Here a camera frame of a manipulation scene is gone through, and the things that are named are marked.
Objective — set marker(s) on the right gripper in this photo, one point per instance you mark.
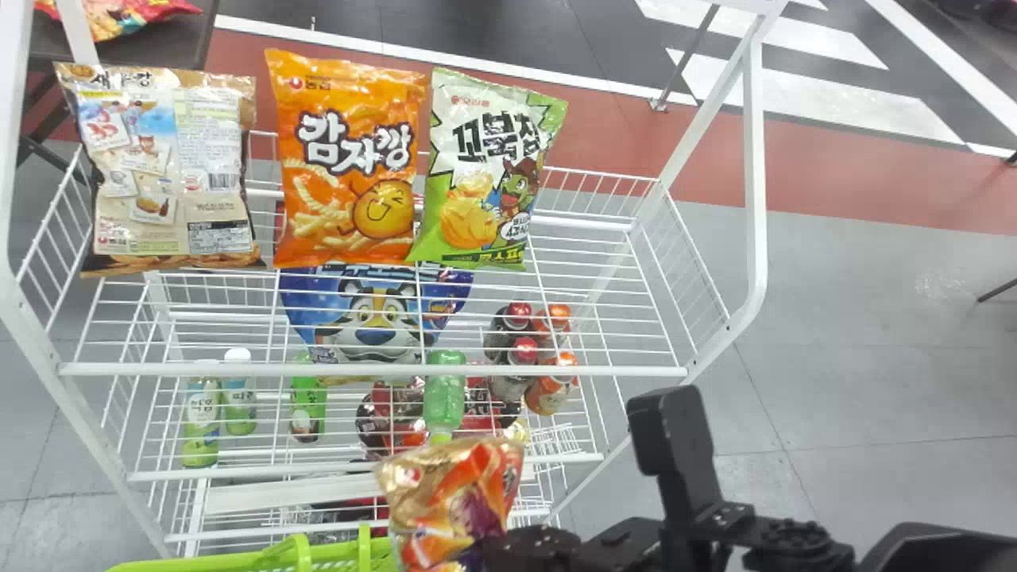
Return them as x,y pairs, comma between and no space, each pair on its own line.
612,548

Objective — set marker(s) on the gold orange snack packet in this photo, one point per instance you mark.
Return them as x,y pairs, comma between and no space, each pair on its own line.
445,500

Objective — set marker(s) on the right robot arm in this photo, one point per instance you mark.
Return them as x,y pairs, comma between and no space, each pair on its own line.
937,550

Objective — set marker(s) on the green basket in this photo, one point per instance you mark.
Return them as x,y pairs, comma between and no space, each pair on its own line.
238,562

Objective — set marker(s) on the orange bottle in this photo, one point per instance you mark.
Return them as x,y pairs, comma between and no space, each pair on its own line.
554,322
550,389

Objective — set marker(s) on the black red noodle cup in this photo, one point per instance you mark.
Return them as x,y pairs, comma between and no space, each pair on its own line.
491,405
389,421

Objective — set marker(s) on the dark bottle red cap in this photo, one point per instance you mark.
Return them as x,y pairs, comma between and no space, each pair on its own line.
515,373
508,330

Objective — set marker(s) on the blue cereal bag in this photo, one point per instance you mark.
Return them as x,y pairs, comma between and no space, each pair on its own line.
373,318

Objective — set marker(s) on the green snack packet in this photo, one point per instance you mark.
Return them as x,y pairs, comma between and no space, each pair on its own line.
477,214

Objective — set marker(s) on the white green bottle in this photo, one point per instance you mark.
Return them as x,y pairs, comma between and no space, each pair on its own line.
238,401
200,425

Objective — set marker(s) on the beige snack packet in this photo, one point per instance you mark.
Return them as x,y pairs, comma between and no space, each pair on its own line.
159,175

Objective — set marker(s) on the red snack packet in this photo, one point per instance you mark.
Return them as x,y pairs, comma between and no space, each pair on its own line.
119,16

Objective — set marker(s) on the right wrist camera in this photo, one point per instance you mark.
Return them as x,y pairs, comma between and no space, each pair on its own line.
671,437

